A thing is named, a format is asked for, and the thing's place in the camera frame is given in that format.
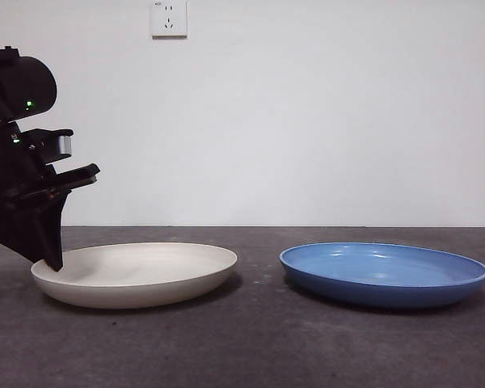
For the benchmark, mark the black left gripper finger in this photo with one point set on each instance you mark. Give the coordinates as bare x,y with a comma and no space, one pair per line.
52,230
12,230

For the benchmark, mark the white plate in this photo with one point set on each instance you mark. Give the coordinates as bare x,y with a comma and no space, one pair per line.
145,279

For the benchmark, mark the blue plate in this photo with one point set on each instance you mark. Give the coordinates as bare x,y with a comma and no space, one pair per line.
384,283

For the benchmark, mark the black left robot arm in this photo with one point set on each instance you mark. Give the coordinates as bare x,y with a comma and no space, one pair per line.
28,85

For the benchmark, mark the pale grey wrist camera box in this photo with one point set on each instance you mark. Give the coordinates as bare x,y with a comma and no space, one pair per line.
66,145

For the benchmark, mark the white wall socket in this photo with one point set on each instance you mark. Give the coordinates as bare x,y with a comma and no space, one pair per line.
169,20

